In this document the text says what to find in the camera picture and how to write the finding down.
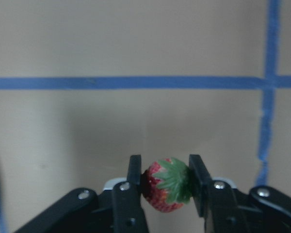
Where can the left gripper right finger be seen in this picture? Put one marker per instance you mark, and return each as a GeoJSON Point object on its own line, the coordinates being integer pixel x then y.
{"type": "Point", "coordinates": [225, 209]}

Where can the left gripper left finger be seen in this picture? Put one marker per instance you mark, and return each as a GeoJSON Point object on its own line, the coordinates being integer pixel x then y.
{"type": "Point", "coordinates": [116, 210]}

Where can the strawberry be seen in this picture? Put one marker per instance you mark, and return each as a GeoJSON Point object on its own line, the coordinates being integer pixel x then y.
{"type": "Point", "coordinates": [167, 185]}

